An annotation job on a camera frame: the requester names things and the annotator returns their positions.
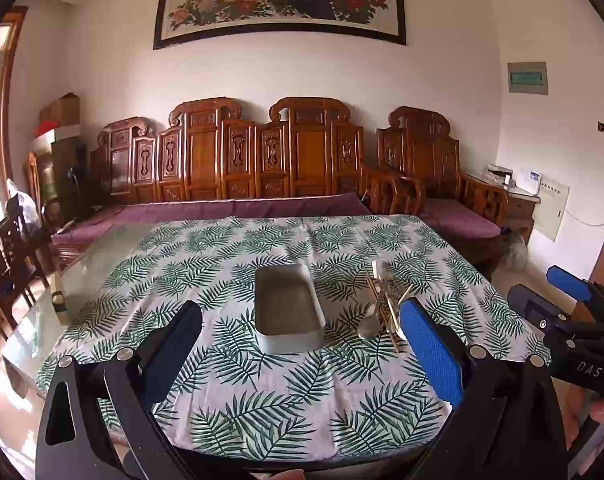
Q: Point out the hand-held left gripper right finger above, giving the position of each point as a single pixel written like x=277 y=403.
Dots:
x=429 y=355

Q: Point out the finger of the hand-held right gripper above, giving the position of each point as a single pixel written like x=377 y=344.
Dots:
x=566 y=281
x=537 y=310

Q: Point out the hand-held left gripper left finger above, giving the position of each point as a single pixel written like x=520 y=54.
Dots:
x=176 y=355

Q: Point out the metal spoon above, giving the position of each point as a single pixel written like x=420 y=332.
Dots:
x=369 y=328

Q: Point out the white plastic spoon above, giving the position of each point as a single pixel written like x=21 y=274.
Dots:
x=376 y=275

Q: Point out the grey rectangular container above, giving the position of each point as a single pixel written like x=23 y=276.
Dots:
x=287 y=305

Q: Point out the clear plastic bag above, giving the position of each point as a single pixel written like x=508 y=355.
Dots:
x=516 y=252

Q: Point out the white leaning panel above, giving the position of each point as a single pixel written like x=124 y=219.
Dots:
x=549 y=207

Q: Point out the wooden side table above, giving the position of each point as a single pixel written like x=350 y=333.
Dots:
x=517 y=210

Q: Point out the white box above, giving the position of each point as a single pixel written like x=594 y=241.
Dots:
x=528 y=181

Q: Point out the leaf print tablecloth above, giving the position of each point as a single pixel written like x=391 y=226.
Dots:
x=231 y=260

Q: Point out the purple armchair cushion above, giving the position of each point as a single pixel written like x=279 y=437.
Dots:
x=457 y=217

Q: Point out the purple sofa cushion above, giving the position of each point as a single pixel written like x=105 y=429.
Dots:
x=206 y=207

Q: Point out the carved wooden armchair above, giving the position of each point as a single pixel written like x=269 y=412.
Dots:
x=422 y=155

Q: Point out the wooden dining chair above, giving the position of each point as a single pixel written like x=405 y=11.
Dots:
x=9 y=255

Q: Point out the carved wooden sofa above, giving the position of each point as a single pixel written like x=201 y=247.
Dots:
x=206 y=160

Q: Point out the dark cabinet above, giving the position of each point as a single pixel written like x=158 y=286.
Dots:
x=69 y=175

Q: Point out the white plastic bag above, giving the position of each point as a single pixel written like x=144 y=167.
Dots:
x=26 y=205

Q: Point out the cardboard box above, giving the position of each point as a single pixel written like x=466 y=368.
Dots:
x=61 y=110

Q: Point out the wall electrical panel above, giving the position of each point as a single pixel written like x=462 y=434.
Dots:
x=527 y=77

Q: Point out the wooden door frame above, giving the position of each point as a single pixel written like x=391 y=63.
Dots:
x=14 y=85

